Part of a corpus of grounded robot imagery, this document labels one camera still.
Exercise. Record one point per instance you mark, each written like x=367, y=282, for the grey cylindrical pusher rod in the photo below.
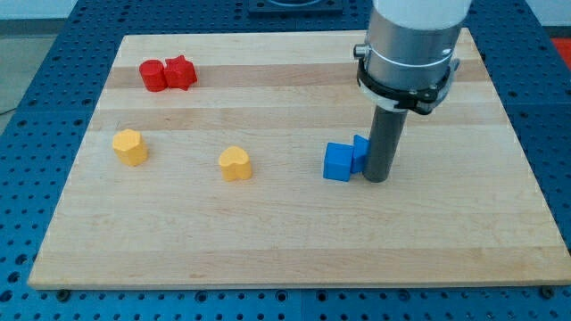
x=384, y=137

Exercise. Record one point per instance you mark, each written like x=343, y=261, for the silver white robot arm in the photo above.
x=405, y=64

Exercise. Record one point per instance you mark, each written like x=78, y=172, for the yellow heart block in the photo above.
x=234, y=163

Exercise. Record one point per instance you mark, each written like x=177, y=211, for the yellow hexagon block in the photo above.
x=130, y=147

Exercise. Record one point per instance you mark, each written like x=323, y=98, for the blue block behind rod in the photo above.
x=360, y=153

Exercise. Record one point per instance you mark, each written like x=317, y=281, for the blue cube block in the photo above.
x=338, y=162

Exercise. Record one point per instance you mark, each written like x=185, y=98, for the light wooden board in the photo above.
x=460, y=208

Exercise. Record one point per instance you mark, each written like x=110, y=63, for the red star block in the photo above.
x=180, y=73

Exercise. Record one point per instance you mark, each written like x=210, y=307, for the red cylinder block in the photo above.
x=152, y=74

